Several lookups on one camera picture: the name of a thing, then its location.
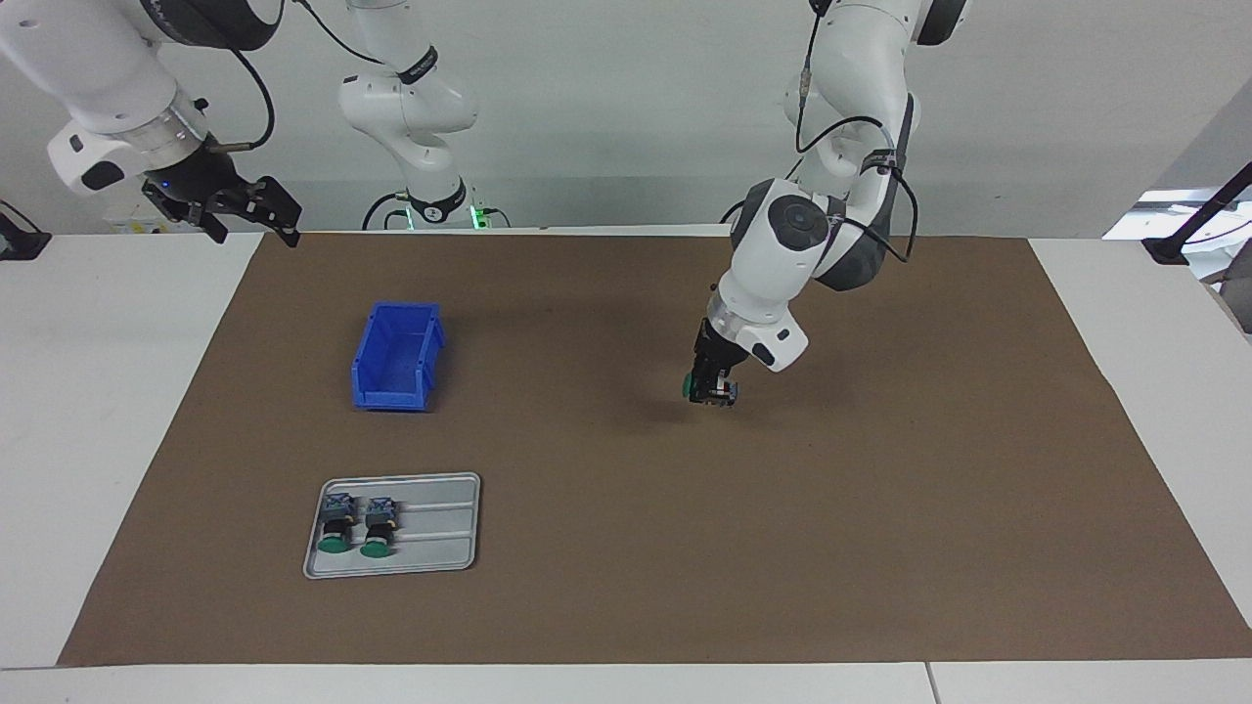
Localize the green push button switch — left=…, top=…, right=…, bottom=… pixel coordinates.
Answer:
left=358, top=497, right=400, bottom=559
left=315, top=494, right=357, bottom=555
left=682, top=372, right=740, bottom=408

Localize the white box yellow label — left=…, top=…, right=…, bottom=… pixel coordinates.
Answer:
left=103, top=191, right=211, bottom=234

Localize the brown table mat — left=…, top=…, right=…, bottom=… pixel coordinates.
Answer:
left=57, top=232, right=1252, bottom=668

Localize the blue plastic bin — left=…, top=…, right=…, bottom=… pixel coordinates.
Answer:
left=350, top=301, right=447, bottom=412

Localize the black stand base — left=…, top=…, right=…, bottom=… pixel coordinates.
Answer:
left=0, top=200, right=52, bottom=261

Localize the grey metal tray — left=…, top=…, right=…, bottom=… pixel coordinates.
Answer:
left=302, top=472, right=482, bottom=580

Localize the grey chair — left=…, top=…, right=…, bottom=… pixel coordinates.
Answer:
left=1201, top=266, right=1252, bottom=335

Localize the black right base cable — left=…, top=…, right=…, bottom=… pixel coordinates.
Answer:
left=362, top=191, right=412, bottom=231

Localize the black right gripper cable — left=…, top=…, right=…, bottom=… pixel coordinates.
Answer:
left=230, top=49, right=277, bottom=153

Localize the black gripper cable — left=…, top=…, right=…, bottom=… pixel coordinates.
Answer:
left=230, top=49, right=277, bottom=153
left=794, top=39, right=920, bottom=265

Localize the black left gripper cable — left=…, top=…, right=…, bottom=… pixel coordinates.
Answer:
left=794, top=39, right=920, bottom=265

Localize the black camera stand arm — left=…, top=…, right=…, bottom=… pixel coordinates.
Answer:
left=1142, top=161, right=1252, bottom=267

